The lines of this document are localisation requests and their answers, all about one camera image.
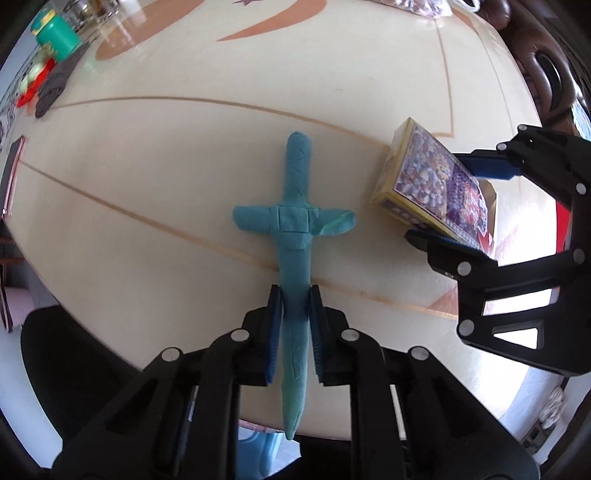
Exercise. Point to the light blue plastic object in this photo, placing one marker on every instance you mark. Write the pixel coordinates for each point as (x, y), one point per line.
(258, 443)

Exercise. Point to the white bottle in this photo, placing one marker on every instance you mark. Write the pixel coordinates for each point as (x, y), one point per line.
(129, 4)

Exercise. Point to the teal toy sword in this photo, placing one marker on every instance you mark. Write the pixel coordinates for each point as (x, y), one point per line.
(293, 221)

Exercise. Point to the glass bottle with gold cap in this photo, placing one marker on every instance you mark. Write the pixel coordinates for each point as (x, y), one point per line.
(104, 5)

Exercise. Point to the dark cloth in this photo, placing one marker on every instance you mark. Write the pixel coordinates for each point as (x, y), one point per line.
(55, 83)

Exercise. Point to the colourful card box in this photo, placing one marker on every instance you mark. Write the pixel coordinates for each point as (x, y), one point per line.
(434, 184)

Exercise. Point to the blue armchair seat cloth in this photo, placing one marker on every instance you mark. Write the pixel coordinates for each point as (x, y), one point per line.
(581, 121)

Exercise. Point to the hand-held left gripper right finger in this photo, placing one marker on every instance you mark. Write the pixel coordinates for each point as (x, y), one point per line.
(317, 332)

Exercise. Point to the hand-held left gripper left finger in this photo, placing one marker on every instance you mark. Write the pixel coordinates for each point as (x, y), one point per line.
(274, 332)

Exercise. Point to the brown leather armchair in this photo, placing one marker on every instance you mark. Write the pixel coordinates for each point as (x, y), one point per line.
(531, 92)

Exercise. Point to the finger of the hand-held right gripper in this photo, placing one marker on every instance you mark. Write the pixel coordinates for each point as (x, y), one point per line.
(489, 165)
(443, 251)

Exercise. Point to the brown leather sofa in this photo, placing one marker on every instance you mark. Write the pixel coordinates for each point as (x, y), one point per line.
(501, 9)

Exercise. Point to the clear plastic bag of nuts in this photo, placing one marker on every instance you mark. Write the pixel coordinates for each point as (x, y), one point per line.
(429, 7)

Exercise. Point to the small glass jar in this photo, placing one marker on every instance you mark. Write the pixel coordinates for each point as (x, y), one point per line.
(78, 7)

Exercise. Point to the red plastic chair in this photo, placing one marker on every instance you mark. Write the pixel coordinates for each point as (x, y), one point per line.
(562, 226)

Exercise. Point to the person's leg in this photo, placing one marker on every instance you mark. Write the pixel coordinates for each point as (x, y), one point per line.
(69, 360)

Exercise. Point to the smartphone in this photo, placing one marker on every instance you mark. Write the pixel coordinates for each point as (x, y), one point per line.
(11, 175)

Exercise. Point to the white crumpled plastic bag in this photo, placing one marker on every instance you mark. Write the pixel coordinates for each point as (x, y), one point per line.
(553, 408)

